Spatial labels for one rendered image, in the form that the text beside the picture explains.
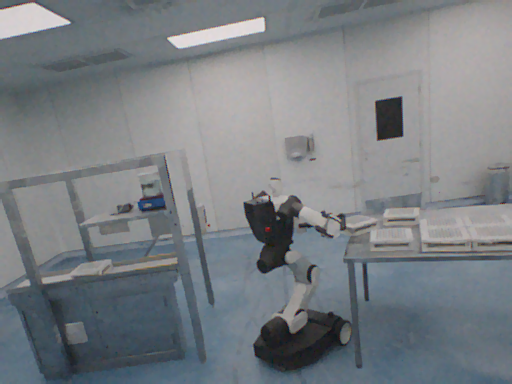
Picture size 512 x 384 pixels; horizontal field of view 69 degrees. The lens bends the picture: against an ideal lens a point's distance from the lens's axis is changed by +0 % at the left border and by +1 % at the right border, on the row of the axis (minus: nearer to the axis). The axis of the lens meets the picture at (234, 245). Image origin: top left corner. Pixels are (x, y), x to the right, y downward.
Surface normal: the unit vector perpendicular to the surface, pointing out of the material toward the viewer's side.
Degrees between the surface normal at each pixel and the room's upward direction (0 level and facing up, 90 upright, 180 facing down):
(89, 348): 90
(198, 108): 90
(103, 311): 90
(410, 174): 90
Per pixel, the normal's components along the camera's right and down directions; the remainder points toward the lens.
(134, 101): -0.09, 0.29
